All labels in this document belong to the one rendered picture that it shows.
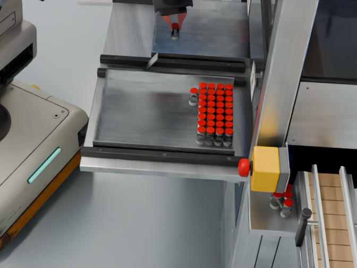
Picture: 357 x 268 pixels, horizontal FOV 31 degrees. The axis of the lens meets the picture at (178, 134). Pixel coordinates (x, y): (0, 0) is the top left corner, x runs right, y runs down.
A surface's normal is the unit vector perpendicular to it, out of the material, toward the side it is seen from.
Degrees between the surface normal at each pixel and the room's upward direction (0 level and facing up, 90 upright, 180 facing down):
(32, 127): 0
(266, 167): 0
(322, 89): 90
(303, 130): 90
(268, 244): 90
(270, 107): 90
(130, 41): 0
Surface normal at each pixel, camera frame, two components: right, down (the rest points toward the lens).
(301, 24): -0.05, 0.73
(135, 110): 0.04, -0.68
